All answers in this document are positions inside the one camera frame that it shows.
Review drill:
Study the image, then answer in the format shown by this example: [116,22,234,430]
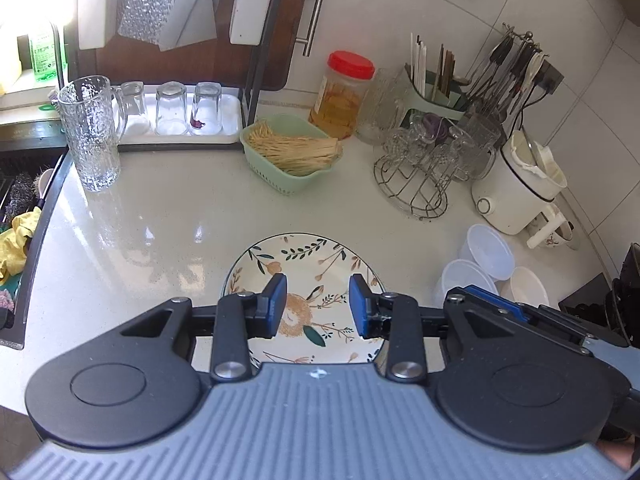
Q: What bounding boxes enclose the floral ceramic mug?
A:
[526,205,581,251]

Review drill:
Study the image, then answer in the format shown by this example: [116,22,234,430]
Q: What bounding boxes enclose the person's right hand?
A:
[600,437,638,471]

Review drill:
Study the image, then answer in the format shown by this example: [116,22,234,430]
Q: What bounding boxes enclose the bundle of chopsticks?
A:
[410,34,458,98]

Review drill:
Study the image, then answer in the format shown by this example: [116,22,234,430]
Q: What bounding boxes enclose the white drip tray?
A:
[117,85,243,146]

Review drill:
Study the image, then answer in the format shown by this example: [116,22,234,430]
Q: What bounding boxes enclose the wire cup rack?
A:
[372,115,481,220]

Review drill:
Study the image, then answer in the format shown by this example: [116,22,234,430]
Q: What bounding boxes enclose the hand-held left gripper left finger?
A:
[117,274,288,382]

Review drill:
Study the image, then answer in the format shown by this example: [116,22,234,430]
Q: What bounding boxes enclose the set of glass cups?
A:
[382,112,481,181]

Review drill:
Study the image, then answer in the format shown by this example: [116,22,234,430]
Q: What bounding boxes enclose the black gas stove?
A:
[557,242,640,348]

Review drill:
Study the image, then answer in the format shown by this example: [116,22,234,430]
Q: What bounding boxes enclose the black kitchen sink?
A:
[0,120,71,348]

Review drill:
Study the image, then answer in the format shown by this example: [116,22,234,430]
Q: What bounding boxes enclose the dark wooden cutting board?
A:
[92,0,328,93]

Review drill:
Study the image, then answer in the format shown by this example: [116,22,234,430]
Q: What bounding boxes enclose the green chopstick holder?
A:
[402,62,473,121]

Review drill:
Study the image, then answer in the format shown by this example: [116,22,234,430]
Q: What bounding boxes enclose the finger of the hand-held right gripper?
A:
[447,285,541,326]
[525,306,631,361]

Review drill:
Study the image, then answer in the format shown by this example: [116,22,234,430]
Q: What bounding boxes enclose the white utensil holder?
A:
[77,0,118,51]
[229,0,275,45]

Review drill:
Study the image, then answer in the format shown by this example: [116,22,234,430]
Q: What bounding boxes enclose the white ceramic bowl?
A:
[498,266,551,308]

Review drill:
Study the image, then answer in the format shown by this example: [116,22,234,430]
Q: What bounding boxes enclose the dried noodles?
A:
[247,125,343,177]

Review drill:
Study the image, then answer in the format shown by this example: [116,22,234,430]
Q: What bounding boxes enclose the clear glass jug with handle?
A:
[452,110,503,181]

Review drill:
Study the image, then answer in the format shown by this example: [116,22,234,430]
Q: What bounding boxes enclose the white electric cooker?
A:
[471,130,569,236]

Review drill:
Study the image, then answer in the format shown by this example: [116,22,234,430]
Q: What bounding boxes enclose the round textured glass jug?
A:
[356,67,408,146]

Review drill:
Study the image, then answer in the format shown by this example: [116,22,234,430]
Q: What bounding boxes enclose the white plastic bowl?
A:
[459,224,516,281]
[434,259,499,306]

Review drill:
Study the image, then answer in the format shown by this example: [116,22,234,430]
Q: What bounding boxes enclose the red lidded jar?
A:
[308,51,376,141]

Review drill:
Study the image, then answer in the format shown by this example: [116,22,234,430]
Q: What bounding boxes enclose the steel wool scrubber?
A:
[5,172,48,211]

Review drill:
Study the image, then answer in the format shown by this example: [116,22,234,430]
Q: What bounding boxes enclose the hanging kitchen utensils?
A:
[462,35,546,111]

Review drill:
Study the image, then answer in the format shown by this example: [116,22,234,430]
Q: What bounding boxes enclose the silver patterned bag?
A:
[116,0,218,52]

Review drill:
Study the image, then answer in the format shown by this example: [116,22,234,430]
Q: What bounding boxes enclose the tall textured glass pitcher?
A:
[57,75,128,192]

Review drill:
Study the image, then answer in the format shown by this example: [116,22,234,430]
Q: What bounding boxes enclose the leaf patterned plate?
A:
[220,232,388,366]

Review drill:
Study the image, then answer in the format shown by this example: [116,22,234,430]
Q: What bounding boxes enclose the green plastic basket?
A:
[240,114,345,196]

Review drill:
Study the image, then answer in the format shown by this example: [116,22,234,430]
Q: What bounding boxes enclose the yellow cloth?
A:
[0,207,43,281]

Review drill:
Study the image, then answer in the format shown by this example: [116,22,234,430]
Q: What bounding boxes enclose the black dish rack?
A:
[65,0,281,133]

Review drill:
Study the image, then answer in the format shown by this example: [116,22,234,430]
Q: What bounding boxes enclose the green bottle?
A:
[27,20,66,86]

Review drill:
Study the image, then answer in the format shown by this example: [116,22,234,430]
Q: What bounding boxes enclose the glass tumbler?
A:
[155,81,190,136]
[120,81,151,136]
[190,81,223,136]

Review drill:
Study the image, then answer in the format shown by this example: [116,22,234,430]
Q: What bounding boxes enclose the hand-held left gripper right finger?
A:
[348,274,521,382]

